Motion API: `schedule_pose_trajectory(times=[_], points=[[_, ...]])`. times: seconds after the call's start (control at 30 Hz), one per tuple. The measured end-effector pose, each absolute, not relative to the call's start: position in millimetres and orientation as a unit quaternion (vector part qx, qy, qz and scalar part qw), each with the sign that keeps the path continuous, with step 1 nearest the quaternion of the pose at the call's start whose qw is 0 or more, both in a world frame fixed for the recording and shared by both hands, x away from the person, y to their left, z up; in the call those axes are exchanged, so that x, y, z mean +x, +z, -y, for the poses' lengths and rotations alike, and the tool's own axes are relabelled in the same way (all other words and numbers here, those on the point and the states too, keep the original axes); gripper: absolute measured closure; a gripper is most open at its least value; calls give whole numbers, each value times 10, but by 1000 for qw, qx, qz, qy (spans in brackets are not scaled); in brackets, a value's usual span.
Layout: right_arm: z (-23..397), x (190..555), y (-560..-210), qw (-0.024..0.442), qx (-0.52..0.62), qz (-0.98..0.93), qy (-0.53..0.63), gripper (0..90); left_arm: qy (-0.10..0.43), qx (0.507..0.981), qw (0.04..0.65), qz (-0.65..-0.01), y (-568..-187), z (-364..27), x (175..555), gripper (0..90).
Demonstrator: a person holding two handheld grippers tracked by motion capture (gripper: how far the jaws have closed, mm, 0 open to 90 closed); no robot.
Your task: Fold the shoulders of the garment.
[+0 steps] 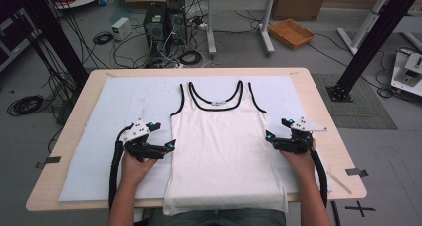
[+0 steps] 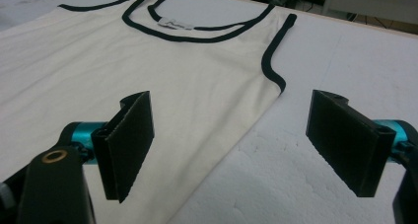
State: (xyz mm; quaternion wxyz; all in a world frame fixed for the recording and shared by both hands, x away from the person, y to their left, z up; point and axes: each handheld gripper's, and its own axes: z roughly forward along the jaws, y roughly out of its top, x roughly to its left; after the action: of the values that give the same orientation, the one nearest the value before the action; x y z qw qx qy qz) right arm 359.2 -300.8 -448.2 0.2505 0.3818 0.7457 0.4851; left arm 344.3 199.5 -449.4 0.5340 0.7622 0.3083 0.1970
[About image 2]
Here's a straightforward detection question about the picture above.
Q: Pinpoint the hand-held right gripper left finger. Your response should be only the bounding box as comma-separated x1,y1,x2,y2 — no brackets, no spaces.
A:
91,90,156,204

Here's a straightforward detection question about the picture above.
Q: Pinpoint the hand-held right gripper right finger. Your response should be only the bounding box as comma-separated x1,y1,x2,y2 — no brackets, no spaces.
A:
305,89,397,198

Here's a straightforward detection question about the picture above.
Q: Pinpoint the white tank top black trim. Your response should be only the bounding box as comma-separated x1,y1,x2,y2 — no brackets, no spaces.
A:
0,0,298,224

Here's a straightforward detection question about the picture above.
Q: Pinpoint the white foam mat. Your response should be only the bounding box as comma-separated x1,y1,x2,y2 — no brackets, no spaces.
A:
0,0,418,224

